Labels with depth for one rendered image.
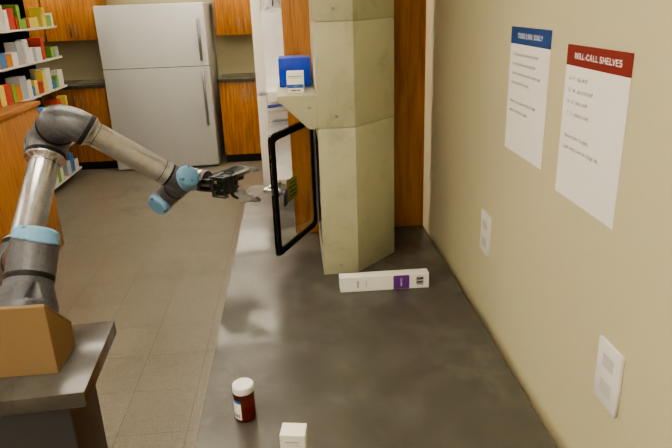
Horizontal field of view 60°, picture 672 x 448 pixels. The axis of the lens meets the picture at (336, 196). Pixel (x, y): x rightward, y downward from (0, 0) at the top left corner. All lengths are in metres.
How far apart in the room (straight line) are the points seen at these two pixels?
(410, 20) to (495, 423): 1.33
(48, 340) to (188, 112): 5.36
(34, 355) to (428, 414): 0.92
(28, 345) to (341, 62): 1.07
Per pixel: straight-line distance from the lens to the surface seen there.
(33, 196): 1.84
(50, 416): 1.64
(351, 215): 1.79
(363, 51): 1.72
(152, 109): 6.82
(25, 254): 1.62
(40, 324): 1.54
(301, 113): 1.70
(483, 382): 1.41
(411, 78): 2.10
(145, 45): 6.74
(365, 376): 1.41
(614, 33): 1.02
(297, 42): 2.05
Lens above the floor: 1.76
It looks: 19 degrees down
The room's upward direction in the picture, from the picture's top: 2 degrees counter-clockwise
